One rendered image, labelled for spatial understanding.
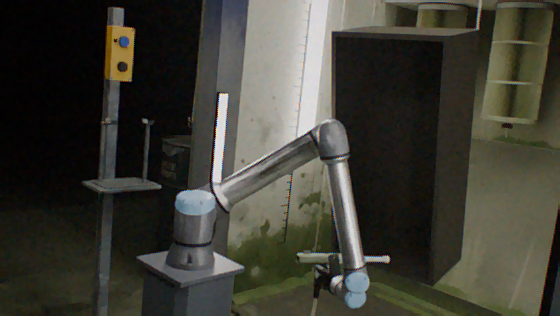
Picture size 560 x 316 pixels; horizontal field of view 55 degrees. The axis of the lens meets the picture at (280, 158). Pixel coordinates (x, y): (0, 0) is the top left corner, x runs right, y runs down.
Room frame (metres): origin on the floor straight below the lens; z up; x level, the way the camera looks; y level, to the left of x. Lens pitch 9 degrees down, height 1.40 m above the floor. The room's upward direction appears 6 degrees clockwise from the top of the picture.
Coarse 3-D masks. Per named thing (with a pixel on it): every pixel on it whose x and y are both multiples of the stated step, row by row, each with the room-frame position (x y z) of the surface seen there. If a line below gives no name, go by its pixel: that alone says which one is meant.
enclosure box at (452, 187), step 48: (336, 48) 2.76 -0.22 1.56; (384, 48) 2.94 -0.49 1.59; (432, 48) 2.77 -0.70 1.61; (336, 96) 2.80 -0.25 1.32; (384, 96) 2.98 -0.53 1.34; (432, 96) 2.80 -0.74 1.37; (384, 144) 3.01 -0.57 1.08; (432, 144) 2.83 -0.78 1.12; (384, 192) 3.05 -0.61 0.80; (432, 192) 2.86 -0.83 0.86; (336, 240) 2.94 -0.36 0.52; (384, 240) 3.04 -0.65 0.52; (432, 240) 2.51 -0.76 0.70
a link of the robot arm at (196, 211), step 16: (192, 192) 2.08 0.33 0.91; (208, 192) 2.09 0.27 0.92; (176, 208) 2.00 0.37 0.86; (192, 208) 1.97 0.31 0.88; (208, 208) 2.00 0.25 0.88; (176, 224) 2.00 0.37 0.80; (192, 224) 1.97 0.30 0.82; (208, 224) 2.00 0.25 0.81; (176, 240) 1.99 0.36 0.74; (192, 240) 1.97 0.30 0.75; (208, 240) 2.01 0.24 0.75
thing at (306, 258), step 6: (306, 252) 2.43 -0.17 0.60; (300, 258) 2.40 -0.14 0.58; (306, 258) 2.41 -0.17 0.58; (312, 258) 2.42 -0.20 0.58; (318, 258) 2.43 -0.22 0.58; (324, 258) 2.44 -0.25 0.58; (372, 258) 2.55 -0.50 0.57; (378, 258) 2.57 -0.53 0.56; (384, 258) 2.58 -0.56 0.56; (300, 264) 2.40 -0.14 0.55; (306, 264) 2.41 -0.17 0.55; (312, 264) 2.42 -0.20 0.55; (318, 264) 2.43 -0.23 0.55; (342, 264) 2.48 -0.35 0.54; (318, 276) 2.44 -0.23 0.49; (318, 282) 2.44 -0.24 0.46; (318, 288) 2.44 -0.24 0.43; (318, 294) 2.45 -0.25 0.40
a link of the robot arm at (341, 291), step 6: (336, 288) 2.21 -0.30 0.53; (342, 288) 2.17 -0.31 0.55; (336, 294) 2.21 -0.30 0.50; (342, 294) 2.16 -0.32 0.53; (348, 294) 2.13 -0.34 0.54; (354, 294) 2.12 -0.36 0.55; (360, 294) 2.13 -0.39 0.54; (342, 300) 2.16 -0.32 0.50; (348, 300) 2.12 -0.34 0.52; (354, 300) 2.13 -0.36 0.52; (360, 300) 2.14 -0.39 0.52; (348, 306) 2.13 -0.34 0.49; (354, 306) 2.13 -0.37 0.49; (360, 306) 2.14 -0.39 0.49
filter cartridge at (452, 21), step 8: (424, 8) 3.79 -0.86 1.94; (432, 8) 3.74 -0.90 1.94; (440, 8) 3.71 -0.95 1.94; (448, 8) 3.70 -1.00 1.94; (456, 8) 3.71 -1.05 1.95; (464, 8) 3.74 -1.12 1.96; (424, 16) 3.79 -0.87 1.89; (432, 16) 3.75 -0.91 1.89; (440, 16) 3.73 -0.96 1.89; (448, 16) 3.71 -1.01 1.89; (456, 16) 3.72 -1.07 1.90; (464, 16) 3.76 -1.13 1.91; (424, 24) 3.79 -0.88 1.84; (432, 24) 3.74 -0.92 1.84; (440, 24) 3.73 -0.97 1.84; (448, 24) 3.72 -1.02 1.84; (456, 24) 3.72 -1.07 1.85; (464, 24) 3.78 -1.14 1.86
